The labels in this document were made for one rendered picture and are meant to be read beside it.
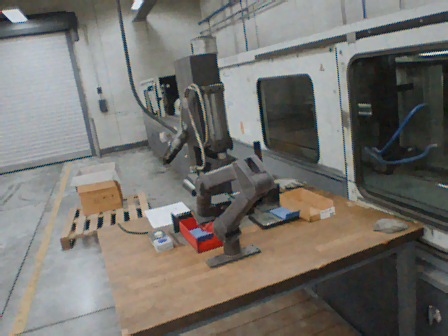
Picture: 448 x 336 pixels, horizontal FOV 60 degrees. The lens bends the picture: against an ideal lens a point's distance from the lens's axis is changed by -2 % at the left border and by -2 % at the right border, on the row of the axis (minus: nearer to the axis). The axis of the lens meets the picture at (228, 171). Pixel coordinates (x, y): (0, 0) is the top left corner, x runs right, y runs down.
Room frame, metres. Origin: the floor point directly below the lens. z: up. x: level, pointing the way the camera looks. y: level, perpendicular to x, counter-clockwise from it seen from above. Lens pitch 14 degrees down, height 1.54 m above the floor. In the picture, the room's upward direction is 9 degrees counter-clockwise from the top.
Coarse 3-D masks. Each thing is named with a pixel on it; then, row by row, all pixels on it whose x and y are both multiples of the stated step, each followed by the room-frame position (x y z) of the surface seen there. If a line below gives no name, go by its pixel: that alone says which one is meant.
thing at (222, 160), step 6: (222, 150) 1.74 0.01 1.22; (210, 156) 1.90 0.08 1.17; (216, 156) 1.83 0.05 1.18; (222, 156) 1.74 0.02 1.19; (228, 156) 1.77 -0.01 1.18; (210, 162) 1.80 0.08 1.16; (216, 162) 1.72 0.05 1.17; (222, 162) 1.70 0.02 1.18; (228, 162) 1.71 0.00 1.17; (210, 168) 1.77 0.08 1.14; (216, 168) 1.72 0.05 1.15
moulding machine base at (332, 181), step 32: (288, 160) 2.44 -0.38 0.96; (384, 192) 1.58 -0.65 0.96; (384, 256) 1.58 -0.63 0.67; (416, 256) 1.43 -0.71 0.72; (320, 288) 2.22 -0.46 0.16; (352, 288) 1.88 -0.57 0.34; (384, 288) 1.63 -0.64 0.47; (416, 288) 1.43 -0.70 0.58; (352, 320) 1.90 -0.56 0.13; (384, 320) 1.63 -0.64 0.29
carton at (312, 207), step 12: (288, 192) 1.78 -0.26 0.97; (300, 192) 1.80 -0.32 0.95; (312, 192) 1.72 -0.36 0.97; (288, 204) 1.69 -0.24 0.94; (300, 204) 1.60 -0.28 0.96; (312, 204) 1.72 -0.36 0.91; (324, 204) 1.63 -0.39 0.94; (300, 216) 1.61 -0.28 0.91; (312, 216) 1.54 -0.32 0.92; (324, 216) 1.56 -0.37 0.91
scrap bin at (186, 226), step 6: (180, 222) 1.61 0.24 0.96; (186, 222) 1.64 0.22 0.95; (192, 222) 1.65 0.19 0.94; (180, 228) 1.62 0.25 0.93; (186, 228) 1.64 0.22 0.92; (192, 228) 1.65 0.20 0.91; (210, 228) 1.60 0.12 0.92; (186, 234) 1.53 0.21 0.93; (192, 234) 1.45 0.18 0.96; (186, 240) 1.54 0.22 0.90; (192, 240) 1.45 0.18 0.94; (210, 240) 1.50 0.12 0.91; (216, 240) 1.49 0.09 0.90; (192, 246) 1.47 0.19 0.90; (198, 246) 1.40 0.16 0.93; (204, 246) 1.41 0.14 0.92; (210, 246) 1.42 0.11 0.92; (216, 246) 1.43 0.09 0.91; (222, 246) 1.43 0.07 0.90; (198, 252) 1.40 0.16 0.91
